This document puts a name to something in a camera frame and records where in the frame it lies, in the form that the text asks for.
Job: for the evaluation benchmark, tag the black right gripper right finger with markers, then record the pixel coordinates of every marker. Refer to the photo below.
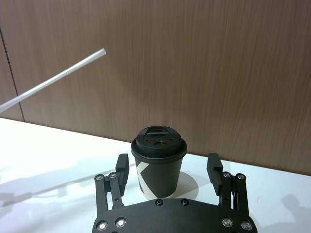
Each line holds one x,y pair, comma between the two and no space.
227,191

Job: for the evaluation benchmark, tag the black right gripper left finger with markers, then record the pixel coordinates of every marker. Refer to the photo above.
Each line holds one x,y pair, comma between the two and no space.
116,191

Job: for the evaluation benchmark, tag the black paper cup white print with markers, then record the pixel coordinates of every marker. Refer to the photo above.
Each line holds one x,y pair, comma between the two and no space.
165,177

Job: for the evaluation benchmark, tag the black plastic cup lid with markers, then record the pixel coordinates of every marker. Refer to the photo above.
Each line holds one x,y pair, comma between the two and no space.
159,145

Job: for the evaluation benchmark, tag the white drinking straw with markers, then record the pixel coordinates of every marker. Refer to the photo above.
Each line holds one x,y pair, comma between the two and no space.
53,78

